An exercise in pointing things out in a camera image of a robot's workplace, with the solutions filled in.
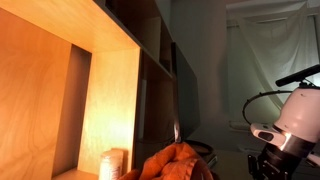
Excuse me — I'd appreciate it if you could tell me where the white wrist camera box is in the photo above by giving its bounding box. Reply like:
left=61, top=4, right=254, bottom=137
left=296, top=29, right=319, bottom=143
left=304, top=152, right=320, bottom=168

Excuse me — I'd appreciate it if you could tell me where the pale pink cylindrical roll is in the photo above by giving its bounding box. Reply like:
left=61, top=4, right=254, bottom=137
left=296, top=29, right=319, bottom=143
left=98, top=148, right=125, bottom=180

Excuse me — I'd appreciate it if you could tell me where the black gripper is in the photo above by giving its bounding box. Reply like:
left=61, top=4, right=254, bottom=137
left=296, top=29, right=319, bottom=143
left=247, top=143, right=304, bottom=180

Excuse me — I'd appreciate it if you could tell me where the white hanging sheet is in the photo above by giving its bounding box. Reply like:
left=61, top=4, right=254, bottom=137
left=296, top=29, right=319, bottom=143
left=226, top=0, right=320, bottom=134

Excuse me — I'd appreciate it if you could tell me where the black computer monitor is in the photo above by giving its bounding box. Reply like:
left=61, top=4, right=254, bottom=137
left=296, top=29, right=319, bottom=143
left=171, top=41, right=202, bottom=144

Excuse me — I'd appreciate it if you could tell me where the orange terry towel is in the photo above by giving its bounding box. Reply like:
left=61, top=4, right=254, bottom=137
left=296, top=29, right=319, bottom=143
left=119, top=142, right=214, bottom=180

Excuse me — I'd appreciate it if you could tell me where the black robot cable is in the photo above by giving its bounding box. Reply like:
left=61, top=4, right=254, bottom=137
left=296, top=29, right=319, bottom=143
left=241, top=90, right=294, bottom=126

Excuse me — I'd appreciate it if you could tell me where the dark round tray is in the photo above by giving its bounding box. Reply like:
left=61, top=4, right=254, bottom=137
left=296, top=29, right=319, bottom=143
left=183, top=139, right=214, bottom=157

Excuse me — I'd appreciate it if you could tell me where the light wooden shelf unit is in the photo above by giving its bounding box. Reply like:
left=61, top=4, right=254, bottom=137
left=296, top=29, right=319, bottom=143
left=0, top=0, right=178, bottom=180

